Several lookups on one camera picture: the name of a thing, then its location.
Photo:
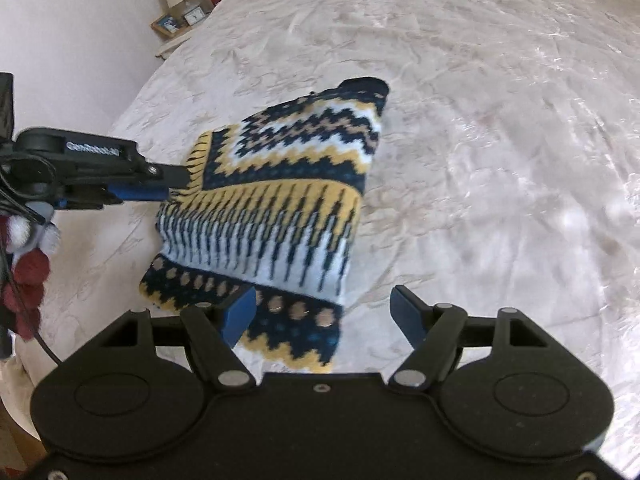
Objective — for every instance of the small white alarm clock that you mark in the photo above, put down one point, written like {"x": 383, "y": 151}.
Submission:
{"x": 194, "y": 15}

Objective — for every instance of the wooden picture frame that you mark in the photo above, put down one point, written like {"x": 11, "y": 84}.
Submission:
{"x": 167, "y": 25}

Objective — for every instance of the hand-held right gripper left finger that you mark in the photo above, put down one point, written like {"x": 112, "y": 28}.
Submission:
{"x": 240, "y": 316}

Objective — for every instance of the cream floral bedspread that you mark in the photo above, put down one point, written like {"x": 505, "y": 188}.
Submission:
{"x": 475, "y": 160}

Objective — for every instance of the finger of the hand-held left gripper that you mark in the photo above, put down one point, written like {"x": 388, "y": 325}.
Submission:
{"x": 167, "y": 175}
{"x": 142, "y": 193}

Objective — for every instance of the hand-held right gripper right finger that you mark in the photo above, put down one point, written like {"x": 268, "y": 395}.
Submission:
{"x": 407, "y": 316}

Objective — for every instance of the white bedside table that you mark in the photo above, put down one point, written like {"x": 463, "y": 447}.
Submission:
{"x": 172, "y": 45}

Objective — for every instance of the navy yellow patterned knit sweater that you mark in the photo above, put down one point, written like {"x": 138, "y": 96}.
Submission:
{"x": 280, "y": 200}

